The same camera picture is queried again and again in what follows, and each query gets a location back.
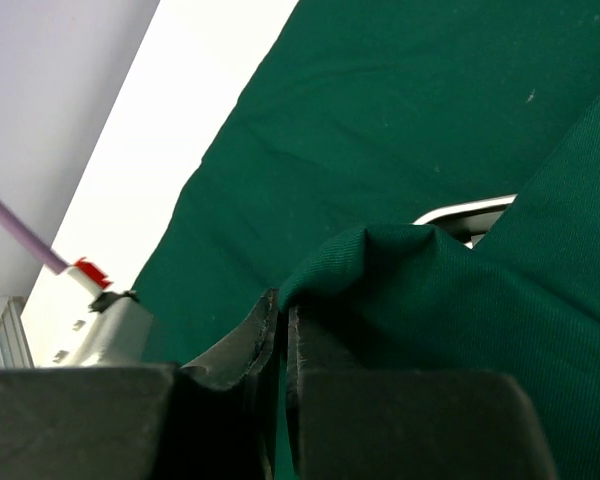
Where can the stainless steel instrument tray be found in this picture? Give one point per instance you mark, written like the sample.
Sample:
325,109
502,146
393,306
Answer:
467,222

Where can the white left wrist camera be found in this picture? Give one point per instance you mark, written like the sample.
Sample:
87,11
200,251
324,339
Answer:
78,319

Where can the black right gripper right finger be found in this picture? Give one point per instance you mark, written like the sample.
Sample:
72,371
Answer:
346,421

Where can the green surgical drape cloth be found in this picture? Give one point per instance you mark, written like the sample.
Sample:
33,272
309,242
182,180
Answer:
366,115

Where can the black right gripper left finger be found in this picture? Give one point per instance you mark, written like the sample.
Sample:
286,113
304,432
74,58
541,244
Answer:
211,418

